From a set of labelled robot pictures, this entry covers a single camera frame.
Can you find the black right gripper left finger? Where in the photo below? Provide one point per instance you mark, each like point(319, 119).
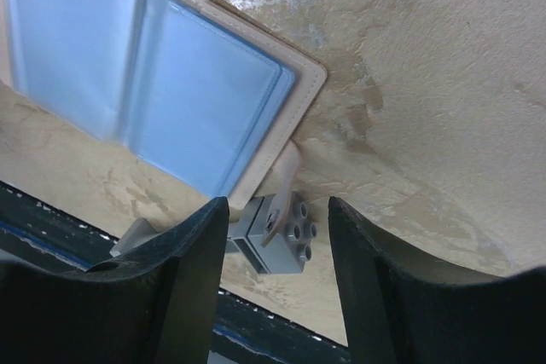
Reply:
point(154, 304)

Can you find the beige card holder wallet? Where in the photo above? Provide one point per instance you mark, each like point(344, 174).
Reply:
point(185, 87)

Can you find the grey truss piece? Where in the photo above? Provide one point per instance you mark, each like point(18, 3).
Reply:
point(289, 250)

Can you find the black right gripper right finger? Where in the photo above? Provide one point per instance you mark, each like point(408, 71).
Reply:
point(401, 304)

